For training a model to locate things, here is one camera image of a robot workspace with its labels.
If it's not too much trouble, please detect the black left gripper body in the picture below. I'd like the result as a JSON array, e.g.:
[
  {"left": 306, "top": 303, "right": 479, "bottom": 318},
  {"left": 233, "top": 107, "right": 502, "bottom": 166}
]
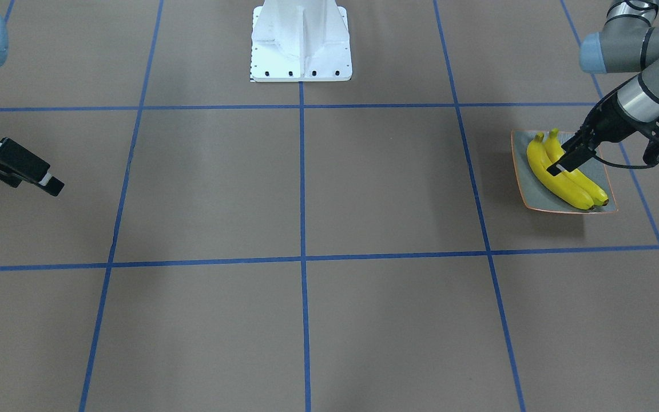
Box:
[{"left": 575, "top": 94, "right": 649, "bottom": 152}]

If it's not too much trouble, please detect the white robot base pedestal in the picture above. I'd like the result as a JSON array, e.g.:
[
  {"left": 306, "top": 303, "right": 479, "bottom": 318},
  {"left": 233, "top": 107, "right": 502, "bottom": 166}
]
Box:
[{"left": 249, "top": 1, "right": 353, "bottom": 82}]

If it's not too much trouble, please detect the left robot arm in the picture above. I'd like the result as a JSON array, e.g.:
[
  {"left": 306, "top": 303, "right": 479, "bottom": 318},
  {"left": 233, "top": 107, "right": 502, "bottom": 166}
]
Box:
[{"left": 547, "top": 1, "right": 659, "bottom": 176}]

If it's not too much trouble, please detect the grey square plate orange rim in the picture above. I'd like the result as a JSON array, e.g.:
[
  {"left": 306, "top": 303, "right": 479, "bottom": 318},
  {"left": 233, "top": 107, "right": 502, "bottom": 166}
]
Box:
[{"left": 510, "top": 129, "right": 619, "bottom": 215}]

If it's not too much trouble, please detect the brown paper table mat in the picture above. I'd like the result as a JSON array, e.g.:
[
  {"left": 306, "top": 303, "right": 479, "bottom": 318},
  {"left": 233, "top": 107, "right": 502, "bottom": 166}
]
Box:
[{"left": 0, "top": 1, "right": 659, "bottom": 411}]

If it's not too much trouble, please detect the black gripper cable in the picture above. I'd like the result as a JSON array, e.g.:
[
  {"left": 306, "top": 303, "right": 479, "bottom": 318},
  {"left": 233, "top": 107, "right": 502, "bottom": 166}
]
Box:
[{"left": 593, "top": 150, "right": 659, "bottom": 170}]

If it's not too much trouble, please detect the yellow banana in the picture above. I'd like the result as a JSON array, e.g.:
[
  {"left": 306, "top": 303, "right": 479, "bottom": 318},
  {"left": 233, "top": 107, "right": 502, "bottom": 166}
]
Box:
[
  {"left": 526, "top": 132, "right": 594, "bottom": 209},
  {"left": 542, "top": 128, "right": 609, "bottom": 207}
]

